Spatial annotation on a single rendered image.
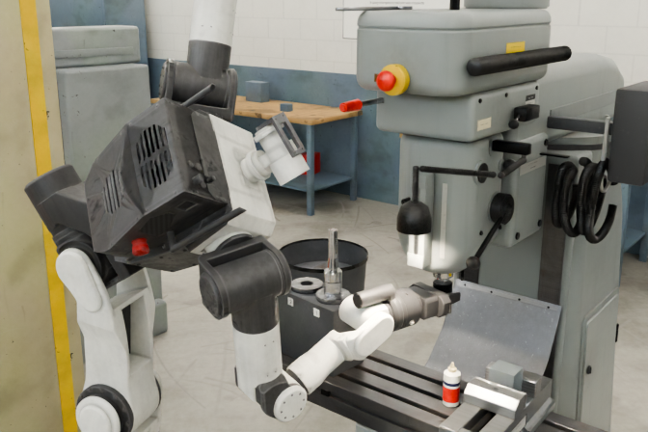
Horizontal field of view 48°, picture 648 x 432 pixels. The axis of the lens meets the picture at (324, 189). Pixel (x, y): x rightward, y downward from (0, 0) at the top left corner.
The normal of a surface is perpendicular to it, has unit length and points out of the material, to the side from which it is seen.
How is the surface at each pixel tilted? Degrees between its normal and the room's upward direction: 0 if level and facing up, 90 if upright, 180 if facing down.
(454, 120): 90
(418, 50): 90
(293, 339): 90
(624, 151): 90
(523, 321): 63
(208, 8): 76
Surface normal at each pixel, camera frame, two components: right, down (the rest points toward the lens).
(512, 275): -0.62, 0.20
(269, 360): 0.62, 0.32
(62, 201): -0.34, 0.24
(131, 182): -0.73, -0.10
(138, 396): 0.93, -0.07
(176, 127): 0.82, -0.44
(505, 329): -0.55, -0.27
